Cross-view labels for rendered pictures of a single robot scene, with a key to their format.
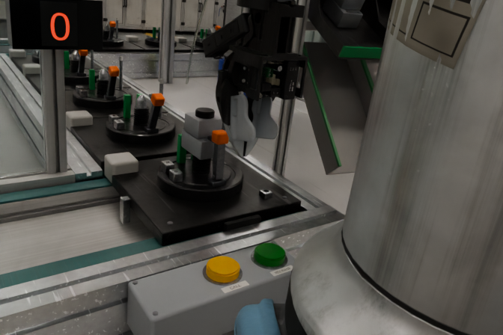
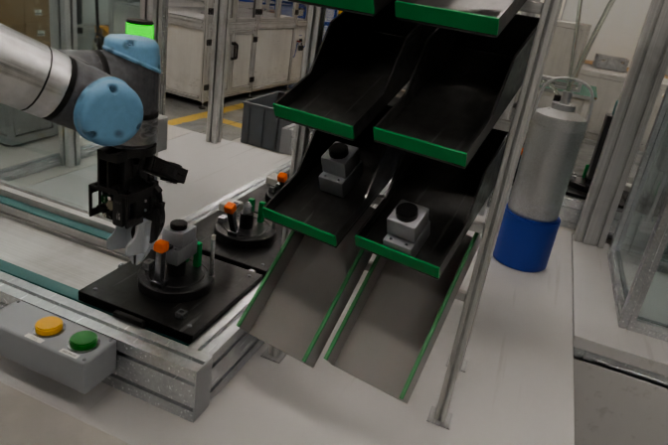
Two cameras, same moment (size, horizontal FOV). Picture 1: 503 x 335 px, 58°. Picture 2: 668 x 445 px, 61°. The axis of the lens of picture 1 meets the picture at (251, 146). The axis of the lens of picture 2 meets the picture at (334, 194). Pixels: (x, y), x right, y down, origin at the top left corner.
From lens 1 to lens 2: 0.95 m
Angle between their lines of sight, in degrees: 52
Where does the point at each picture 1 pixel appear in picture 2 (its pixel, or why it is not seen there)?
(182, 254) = (69, 309)
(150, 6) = not seen: outside the picture
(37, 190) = not seen: hidden behind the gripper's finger
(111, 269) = (29, 290)
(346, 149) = (287, 322)
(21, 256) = (58, 267)
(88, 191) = not seen: hidden behind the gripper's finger
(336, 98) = (326, 268)
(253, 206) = (156, 314)
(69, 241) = (86, 274)
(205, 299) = (12, 330)
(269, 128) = (131, 247)
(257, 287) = (45, 350)
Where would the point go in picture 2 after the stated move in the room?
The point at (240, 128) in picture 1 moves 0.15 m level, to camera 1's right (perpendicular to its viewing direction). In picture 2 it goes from (118, 237) to (142, 285)
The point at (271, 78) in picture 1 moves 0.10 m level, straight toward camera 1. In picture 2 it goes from (107, 204) to (32, 210)
